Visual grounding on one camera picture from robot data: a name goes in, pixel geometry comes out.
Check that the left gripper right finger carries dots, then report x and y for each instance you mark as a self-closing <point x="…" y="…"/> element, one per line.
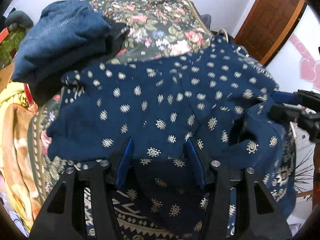
<point x="257" y="214"/>

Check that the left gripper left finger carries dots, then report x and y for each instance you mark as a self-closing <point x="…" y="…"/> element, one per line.
<point x="62" y="216"/>

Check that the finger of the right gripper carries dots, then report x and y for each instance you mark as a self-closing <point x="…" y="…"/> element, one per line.
<point x="288" y="98"/>
<point x="282" y="114"/>

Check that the navy patterned hooded jacket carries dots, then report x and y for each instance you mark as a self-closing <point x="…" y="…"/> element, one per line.
<point x="166" y="114"/>

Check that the yellow cartoon blanket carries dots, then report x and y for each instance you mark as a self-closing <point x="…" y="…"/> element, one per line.
<point x="15" y="161"/>

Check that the brown wooden door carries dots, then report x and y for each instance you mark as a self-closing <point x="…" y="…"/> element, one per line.
<point x="268" y="26"/>

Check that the grey purple backpack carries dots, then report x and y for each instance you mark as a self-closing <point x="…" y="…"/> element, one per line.
<point x="206" y="19"/>

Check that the floral bedspread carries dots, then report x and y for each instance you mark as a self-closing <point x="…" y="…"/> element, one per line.
<point x="158" y="29"/>

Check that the blue denim garment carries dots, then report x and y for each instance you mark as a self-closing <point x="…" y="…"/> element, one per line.
<point x="67" y="32"/>

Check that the orange box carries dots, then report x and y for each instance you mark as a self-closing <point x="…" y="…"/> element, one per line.
<point x="3" y="34"/>

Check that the grey plush pillow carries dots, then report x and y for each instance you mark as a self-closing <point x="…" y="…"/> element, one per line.
<point x="20" y="18"/>

